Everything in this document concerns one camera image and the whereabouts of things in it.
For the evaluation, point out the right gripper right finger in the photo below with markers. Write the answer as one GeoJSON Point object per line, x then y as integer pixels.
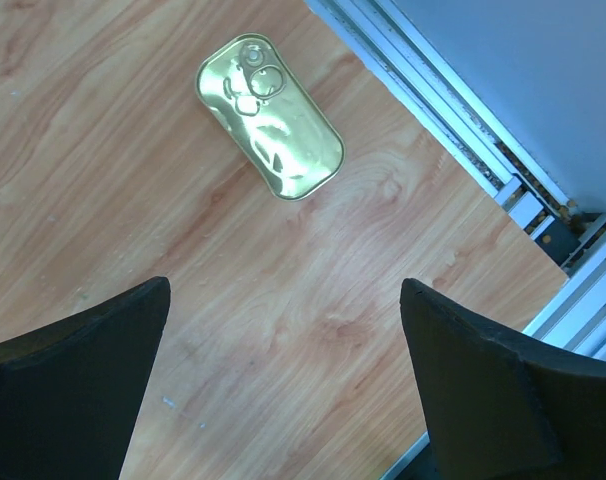
{"type": "Point", "coordinates": [499, 404]}

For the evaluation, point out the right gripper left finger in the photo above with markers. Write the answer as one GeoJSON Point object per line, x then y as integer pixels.
{"type": "Point", "coordinates": [71, 391]}

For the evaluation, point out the gold oval tin can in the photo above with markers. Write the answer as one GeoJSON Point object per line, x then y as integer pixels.
{"type": "Point", "coordinates": [257, 99]}

